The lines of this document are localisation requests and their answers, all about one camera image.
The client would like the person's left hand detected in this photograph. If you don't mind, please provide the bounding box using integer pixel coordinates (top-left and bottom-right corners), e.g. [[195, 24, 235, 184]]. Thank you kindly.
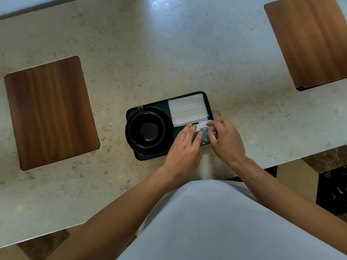
[[162, 123, 204, 182]]

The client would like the person's right hand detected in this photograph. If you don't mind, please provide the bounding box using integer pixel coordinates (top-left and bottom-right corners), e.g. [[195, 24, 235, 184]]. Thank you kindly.
[[206, 118, 247, 167]]

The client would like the grey sachet packet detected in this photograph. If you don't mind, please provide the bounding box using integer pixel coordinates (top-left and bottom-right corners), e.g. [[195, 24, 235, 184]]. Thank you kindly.
[[193, 127, 218, 146]]

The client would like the person's right forearm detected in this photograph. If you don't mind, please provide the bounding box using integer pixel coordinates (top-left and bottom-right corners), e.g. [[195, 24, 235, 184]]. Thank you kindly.
[[233, 157, 347, 249]]

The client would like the person's left forearm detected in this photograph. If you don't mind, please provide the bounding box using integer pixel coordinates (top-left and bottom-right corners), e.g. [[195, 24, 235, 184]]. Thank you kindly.
[[46, 167, 187, 260]]

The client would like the black saucer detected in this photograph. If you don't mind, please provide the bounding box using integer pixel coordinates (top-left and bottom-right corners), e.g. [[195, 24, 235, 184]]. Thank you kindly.
[[125, 107, 175, 156]]

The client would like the white paper napkin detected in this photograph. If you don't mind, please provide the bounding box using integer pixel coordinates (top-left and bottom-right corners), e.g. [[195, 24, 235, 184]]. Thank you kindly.
[[167, 94, 210, 127]]

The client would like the dark green rectangular tray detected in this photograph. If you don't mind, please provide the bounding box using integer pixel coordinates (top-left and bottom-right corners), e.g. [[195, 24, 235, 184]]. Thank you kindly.
[[125, 91, 215, 162]]

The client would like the black cup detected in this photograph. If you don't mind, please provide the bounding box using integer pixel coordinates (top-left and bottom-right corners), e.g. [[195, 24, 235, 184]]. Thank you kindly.
[[128, 105, 166, 149]]

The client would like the white garment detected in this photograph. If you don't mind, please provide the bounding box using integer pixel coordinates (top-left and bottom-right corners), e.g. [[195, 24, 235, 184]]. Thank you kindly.
[[117, 180, 347, 260]]

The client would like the brown wooden board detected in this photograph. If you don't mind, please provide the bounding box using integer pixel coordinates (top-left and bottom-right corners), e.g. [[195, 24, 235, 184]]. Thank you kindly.
[[264, 0, 347, 92], [4, 56, 101, 171]]

